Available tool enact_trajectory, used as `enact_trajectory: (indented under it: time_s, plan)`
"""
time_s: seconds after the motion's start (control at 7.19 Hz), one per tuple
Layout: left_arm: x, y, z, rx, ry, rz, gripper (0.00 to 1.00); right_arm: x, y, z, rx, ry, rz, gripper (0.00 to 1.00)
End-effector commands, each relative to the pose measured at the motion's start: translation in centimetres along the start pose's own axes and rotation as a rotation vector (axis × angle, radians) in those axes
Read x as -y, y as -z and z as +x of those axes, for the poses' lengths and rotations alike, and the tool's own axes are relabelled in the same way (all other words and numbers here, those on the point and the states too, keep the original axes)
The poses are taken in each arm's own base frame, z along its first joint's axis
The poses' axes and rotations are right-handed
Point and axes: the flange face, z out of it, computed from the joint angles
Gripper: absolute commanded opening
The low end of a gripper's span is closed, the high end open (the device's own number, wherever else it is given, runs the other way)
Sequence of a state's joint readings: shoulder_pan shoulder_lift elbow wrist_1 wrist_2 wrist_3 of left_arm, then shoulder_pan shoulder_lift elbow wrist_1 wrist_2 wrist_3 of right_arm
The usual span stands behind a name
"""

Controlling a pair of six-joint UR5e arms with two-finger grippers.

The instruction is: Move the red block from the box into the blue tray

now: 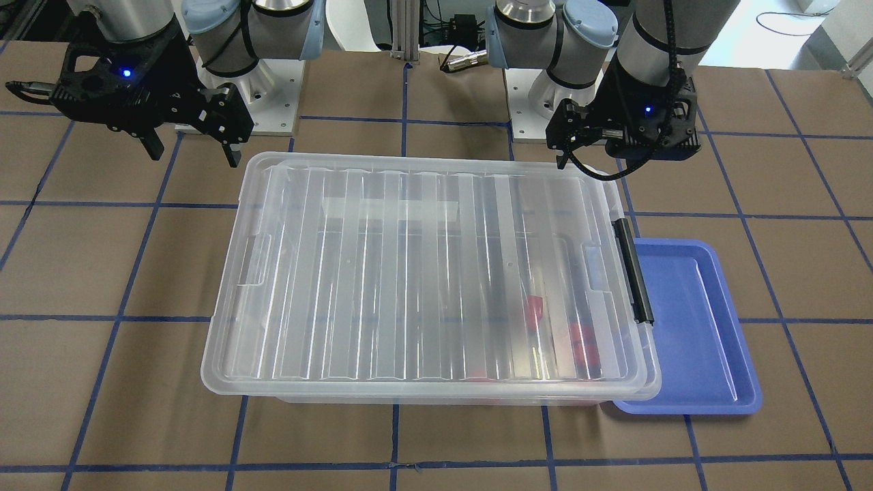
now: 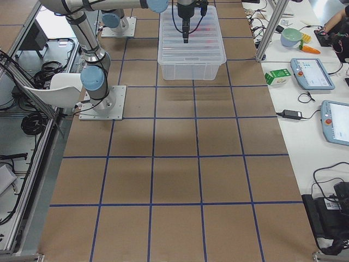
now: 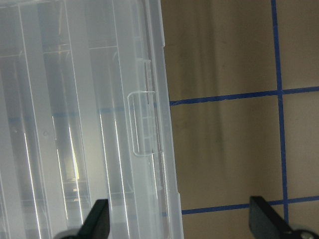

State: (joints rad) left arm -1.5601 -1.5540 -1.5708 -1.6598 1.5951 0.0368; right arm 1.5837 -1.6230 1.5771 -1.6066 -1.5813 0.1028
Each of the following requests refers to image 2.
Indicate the white plastic chair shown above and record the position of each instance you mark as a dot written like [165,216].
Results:
[64,91]

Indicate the clear plastic box lid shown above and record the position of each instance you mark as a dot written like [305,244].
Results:
[205,44]

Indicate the black device with cables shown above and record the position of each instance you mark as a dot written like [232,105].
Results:
[328,215]

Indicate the green white carton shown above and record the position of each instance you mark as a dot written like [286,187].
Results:
[277,77]

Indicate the person's forearm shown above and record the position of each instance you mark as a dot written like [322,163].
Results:
[339,16]

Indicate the lower teach pendant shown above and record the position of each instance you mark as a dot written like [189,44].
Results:
[334,118]

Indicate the clear plastic storage box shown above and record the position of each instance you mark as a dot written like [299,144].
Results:
[191,71]

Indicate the upper teach pendant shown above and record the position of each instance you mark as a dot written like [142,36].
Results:
[311,74]

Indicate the yellow toy corn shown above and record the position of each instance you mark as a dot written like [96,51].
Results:
[306,38]

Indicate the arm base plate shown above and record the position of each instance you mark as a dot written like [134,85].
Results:
[129,33]
[111,108]

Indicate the green and blue bowl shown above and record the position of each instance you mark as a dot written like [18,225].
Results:
[290,37]

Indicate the toy carrot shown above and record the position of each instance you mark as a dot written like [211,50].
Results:
[308,49]

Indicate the teach pendant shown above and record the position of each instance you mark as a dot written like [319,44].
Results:
[311,74]
[334,118]

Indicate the black power adapter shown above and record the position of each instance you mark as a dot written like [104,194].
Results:
[291,114]

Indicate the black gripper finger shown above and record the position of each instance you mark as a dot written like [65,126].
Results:
[185,37]

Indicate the aluminium frame post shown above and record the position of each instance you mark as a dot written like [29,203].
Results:
[274,21]

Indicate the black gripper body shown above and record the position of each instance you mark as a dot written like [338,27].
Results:
[184,11]

